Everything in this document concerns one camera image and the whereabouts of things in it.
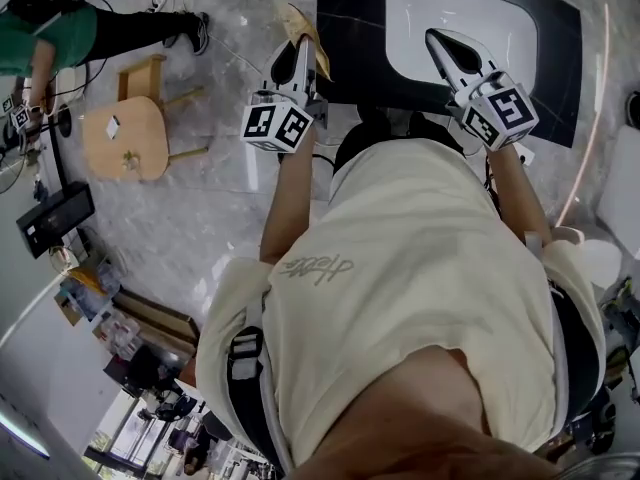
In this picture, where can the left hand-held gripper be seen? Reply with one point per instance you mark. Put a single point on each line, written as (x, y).
(275, 123)

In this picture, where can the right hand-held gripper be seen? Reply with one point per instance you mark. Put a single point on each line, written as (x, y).
(500, 115)

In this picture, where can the person's right forearm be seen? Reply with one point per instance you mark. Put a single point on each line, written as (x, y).
(520, 193)

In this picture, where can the person's left forearm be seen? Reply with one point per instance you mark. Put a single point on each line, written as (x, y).
(287, 203)

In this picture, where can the black vanity countertop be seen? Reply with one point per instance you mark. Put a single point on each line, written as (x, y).
(350, 43)

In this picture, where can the white sink basin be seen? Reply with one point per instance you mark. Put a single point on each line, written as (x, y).
(415, 18)

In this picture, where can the person's black trousers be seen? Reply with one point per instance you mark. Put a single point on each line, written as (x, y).
(370, 128)

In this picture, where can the wooden stool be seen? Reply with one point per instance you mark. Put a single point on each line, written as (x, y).
(155, 70)

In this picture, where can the wooden chair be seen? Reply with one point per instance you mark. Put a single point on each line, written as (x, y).
(145, 133)

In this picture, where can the thin pink curved strip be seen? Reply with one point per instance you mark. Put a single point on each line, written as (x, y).
(565, 208)

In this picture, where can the small dried plant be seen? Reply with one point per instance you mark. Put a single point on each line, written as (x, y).
(131, 160)

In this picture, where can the small white card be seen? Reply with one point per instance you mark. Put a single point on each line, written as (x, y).
(114, 127)

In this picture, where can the large white box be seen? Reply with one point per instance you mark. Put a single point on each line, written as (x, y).
(622, 193)

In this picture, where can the person's cream t-shirt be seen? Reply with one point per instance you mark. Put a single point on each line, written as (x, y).
(400, 268)

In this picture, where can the round white stool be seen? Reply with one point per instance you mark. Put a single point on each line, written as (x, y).
(602, 263)

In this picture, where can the black standing fan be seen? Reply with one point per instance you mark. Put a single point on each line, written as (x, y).
(57, 163)

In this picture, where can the black water dispenser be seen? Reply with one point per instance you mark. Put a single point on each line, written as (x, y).
(55, 218)

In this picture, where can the wooden crate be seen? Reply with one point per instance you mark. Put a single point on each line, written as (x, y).
(160, 318)

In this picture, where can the clear plastic storage boxes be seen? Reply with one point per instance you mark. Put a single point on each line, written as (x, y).
(90, 293)

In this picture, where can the person's head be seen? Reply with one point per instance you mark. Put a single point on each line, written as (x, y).
(425, 418)

